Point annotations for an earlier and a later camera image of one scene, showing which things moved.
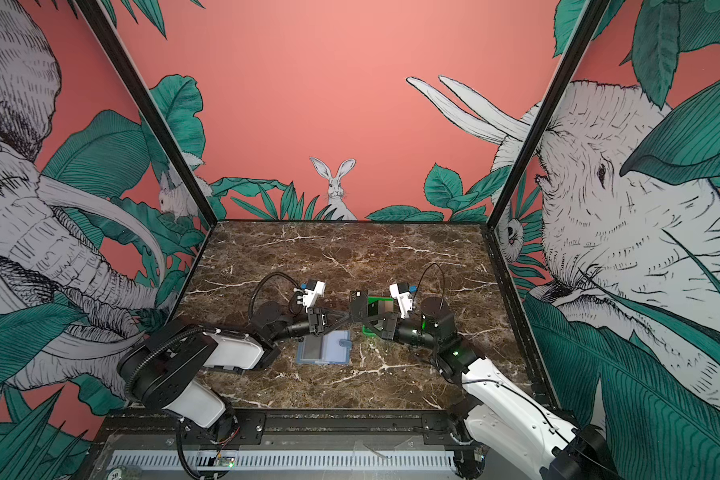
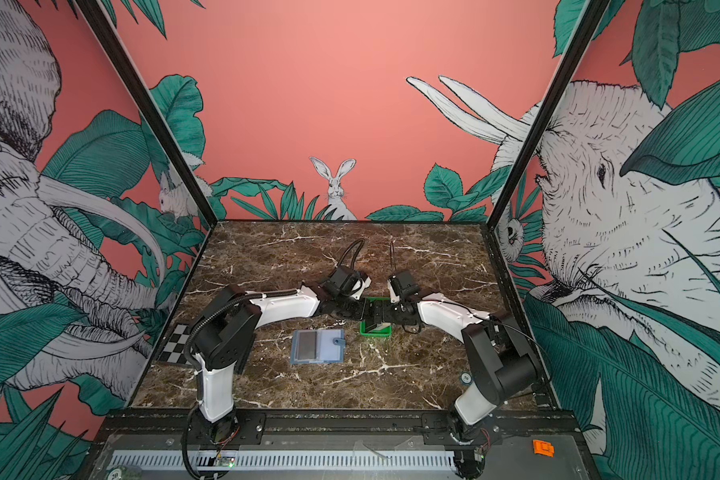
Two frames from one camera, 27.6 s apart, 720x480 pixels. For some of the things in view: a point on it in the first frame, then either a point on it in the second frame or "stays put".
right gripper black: [396, 327] -> [394, 320]
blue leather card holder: [331, 347] stays put
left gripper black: [317, 322] -> [359, 314]
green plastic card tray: [377, 305] stays put
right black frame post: [587, 24] stays put
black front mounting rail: [369, 427] stays put
